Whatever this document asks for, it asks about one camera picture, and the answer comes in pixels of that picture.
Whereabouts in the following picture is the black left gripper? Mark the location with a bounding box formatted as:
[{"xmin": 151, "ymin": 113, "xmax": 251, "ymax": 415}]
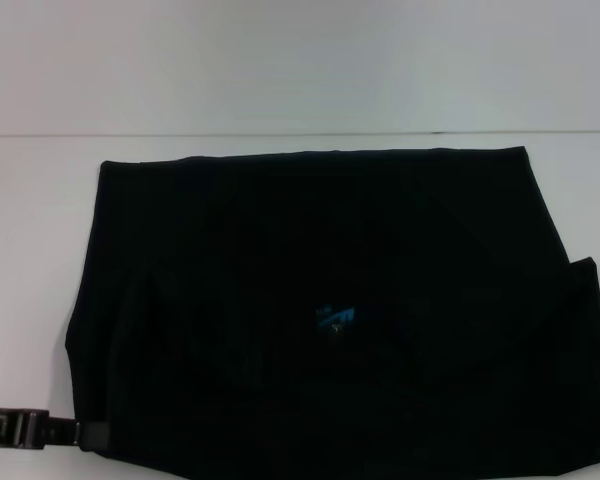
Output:
[{"xmin": 0, "ymin": 407, "xmax": 111, "ymax": 449}]

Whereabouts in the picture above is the black t-shirt with FREE print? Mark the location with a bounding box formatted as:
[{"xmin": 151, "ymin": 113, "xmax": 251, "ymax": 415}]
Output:
[{"xmin": 64, "ymin": 145, "xmax": 600, "ymax": 480}]

